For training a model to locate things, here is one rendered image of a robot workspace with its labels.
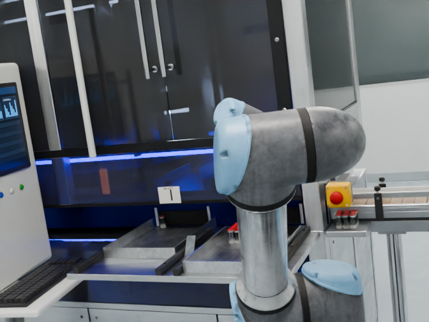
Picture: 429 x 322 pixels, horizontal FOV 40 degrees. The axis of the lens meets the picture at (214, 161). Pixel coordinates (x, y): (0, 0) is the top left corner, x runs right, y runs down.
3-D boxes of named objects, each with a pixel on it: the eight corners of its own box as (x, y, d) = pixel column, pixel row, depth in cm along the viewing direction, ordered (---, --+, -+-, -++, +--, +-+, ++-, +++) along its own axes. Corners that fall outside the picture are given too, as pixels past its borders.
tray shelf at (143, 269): (142, 232, 223) (142, 227, 223) (324, 230, 196) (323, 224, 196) (66, 279, 180) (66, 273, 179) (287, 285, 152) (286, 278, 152)
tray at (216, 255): (226, 236, 197) (225, 225, 197) (302, 235, 187) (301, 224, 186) (183, 272, 166) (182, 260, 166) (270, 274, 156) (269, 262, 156)
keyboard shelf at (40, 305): (37, 268, 223) (36, 261, 222) (103, 265, 215) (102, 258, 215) (-42, 320, 180) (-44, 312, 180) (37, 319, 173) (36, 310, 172)
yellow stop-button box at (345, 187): (331, 202, 192) (329, 181, 191) (353, 201, 189) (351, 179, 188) (327, 208, 185) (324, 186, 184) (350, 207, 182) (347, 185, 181)
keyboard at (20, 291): (53, 262, 218) (52, 256, 217) (87, 261, 214) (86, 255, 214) (-14, 308, 180) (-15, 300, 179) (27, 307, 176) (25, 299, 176)
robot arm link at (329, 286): (375, 335, 114) (368, 269, 112) (306, 344, 114) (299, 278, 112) (358, 310, 126) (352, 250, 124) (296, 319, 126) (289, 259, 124)
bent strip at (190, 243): (189, 253, 183) (187, 235, 182) (198, 253, 182) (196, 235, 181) (170, 269, 170) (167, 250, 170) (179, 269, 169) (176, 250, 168)
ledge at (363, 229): (334, 224, 200) (333, 219, 200) (373, 223, 195) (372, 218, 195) (326, 237, 188) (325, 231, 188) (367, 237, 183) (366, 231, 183)
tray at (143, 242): (153, 227, 221) (152, 218, 220) (216, 225, 211) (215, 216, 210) (104, 257, 190) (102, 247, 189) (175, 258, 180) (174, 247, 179)
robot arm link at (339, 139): (385, 93, 84) (322, 121, 133) (309, 103, 84) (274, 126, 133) (396, 173, 84) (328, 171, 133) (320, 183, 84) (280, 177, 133)
